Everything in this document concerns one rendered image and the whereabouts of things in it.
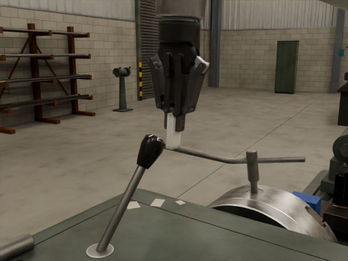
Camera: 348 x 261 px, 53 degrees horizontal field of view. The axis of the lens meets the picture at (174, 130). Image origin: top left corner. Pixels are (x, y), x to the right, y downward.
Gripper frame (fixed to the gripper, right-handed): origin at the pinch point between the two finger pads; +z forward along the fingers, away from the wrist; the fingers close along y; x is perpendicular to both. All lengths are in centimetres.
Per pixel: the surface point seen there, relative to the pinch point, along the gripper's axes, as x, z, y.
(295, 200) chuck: -12.2, 12.5, -21.6
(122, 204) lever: 22.8, 4.4, -7.7
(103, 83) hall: -647, 110, 673
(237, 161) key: -8.5, 6.1, -10.2
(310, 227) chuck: -7.5, 14.7, -25.9
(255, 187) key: -9.3, 10.9, -14.1
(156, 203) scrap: 9.7, 10.7, -3.5
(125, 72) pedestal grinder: -634, 72, 583
